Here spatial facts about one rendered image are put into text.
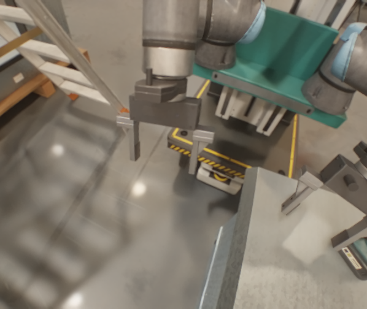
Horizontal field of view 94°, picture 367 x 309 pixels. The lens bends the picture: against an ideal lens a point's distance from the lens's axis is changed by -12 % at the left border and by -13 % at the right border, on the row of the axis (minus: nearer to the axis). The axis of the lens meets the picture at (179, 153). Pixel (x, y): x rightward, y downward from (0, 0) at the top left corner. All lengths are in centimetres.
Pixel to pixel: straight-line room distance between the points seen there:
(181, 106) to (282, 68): 66
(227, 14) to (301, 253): 56
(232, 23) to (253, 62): 50
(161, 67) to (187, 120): 10
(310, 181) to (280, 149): 80
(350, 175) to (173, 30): 36
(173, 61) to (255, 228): 42
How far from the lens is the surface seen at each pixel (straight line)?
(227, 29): 46
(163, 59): 32
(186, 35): 33
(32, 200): 143
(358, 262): 63
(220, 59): 80
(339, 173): 40
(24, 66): 197
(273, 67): 95
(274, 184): 61
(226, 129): 114
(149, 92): 29
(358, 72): 50
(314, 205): 66
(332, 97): 83
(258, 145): 114
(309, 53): 93
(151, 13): 33
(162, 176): 127
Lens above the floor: 112
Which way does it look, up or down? 55 degrees down
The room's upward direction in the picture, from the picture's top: 8 degrees clockwise
